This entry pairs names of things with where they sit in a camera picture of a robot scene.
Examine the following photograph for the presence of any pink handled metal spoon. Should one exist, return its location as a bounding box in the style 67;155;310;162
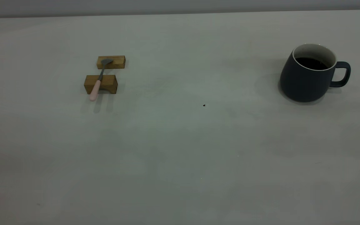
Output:
89;58;114;102

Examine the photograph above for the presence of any dark grey ceramic mug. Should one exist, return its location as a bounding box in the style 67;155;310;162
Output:
279;44;351;103

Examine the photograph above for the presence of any arched wooden block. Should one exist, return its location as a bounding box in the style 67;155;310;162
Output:
84;75;118;94

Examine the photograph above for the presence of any flat rectangular wooden block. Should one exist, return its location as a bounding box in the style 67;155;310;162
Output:
97;56;126;69

